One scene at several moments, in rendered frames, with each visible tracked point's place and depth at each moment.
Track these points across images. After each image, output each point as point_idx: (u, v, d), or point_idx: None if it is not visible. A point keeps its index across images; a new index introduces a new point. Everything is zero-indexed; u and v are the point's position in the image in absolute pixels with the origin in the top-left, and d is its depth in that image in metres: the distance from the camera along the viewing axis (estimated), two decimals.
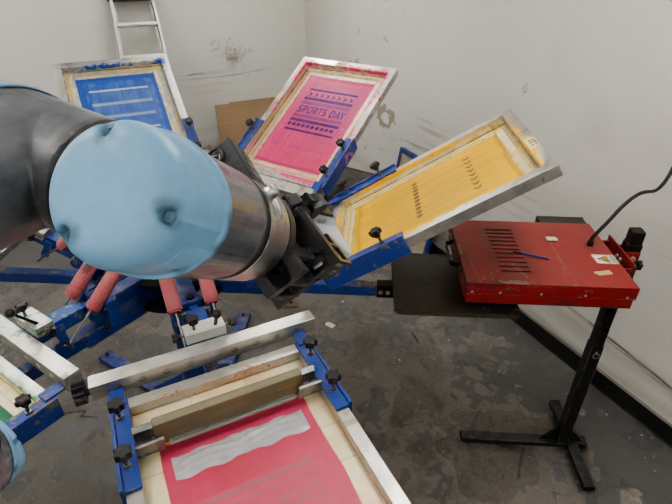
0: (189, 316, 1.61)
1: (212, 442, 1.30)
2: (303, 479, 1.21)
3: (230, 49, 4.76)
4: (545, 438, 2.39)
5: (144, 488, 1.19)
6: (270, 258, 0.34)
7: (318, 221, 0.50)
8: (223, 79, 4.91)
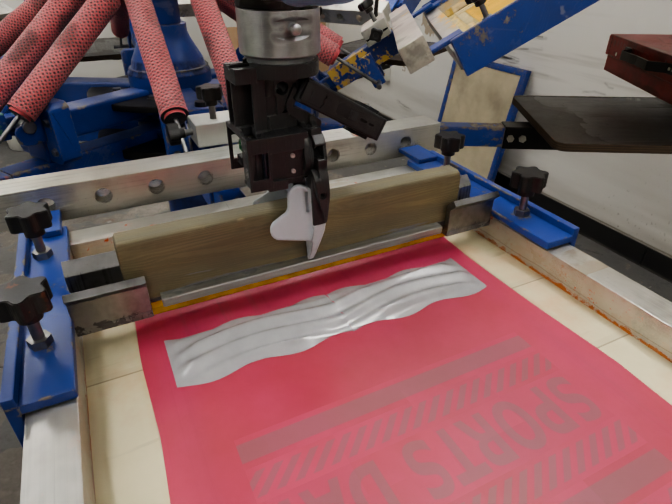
0: None
1: (264, 312, 0.54)
2: (522, 386, 0.45)
3: None
4: None
5: (88, 405, 0.43)
6: (244, 31, 0.42)
7: (307, 200, 0.51)
8: None
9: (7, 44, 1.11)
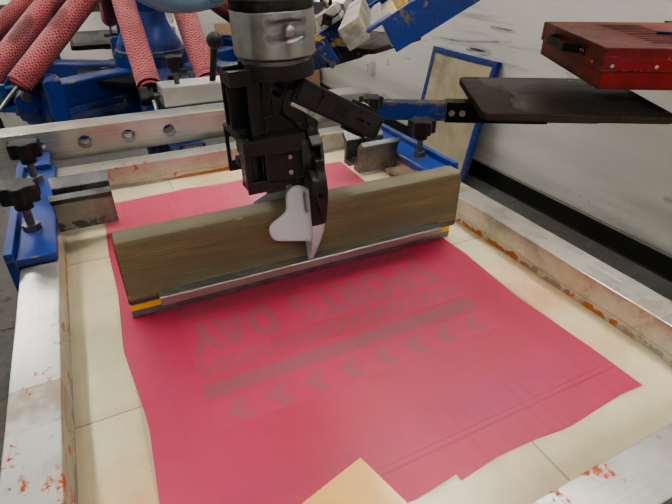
0: None
1: None
2: (387, 265, 0.61)
3: None
4: None
5: (68, 275, 0.59)
6: (237, 34, 0.42)
7: (306, 201, 0.51)
8: None
9: (7, 29, 1.27)
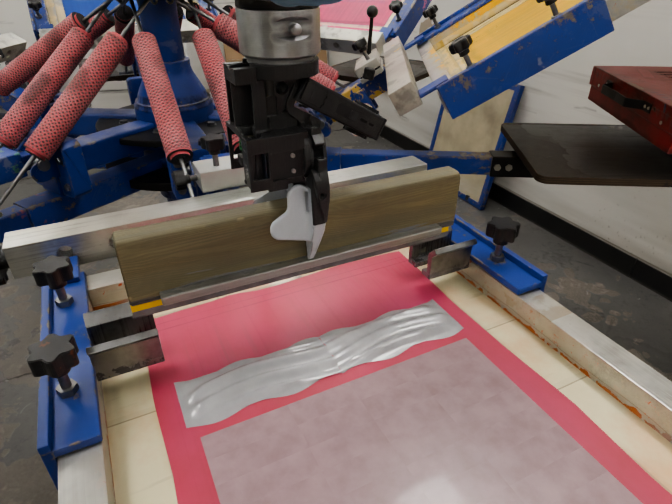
0: None
1: (263, 354, 0.60)
2: None
3: None
4: None
5: (109, 445, 0.49)
6: (244, 31, 0.42)
7: (307, 200, 0.51)
8: (232, 7, 4.22)
9: (20, 80, 1.17)
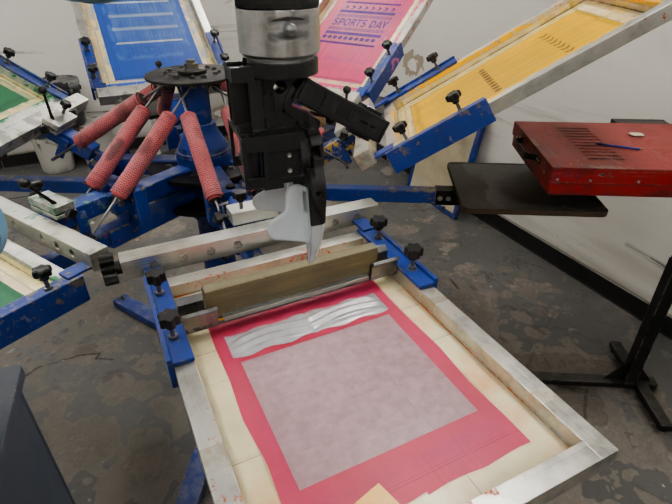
0: (231, 202, 1.38)
1: (272, 322, 1.07)
2: None
3: None
4: (610, 378, 2.16)
5: (195, 365, 0.96)
6: (241, 31, 0.43)
7: (305, 200, 0.51)
8: (237, 34, 4.68)
9: (95, 138, 1.64)
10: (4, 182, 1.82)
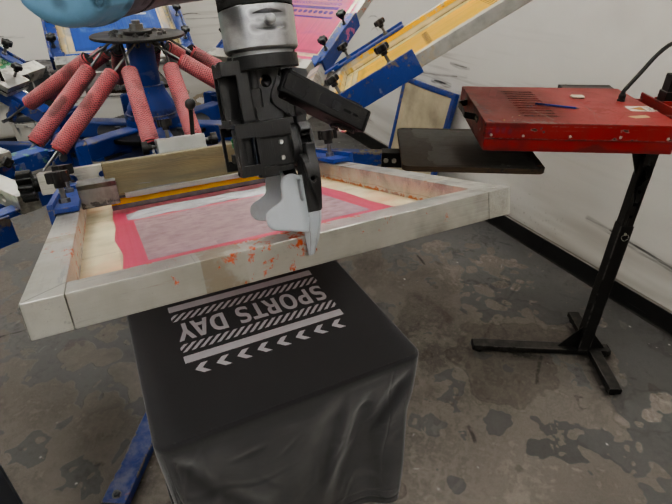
0: None
1: None
2: None
3: None
4: (565, 345, 2.18)
5: (85, 227, 0.91)
6: (226, 30, 0.47)
7: (300, 189, 0.52)
8: (218, 21, 4.71)
9: (44, 99, 1.67)
10: None
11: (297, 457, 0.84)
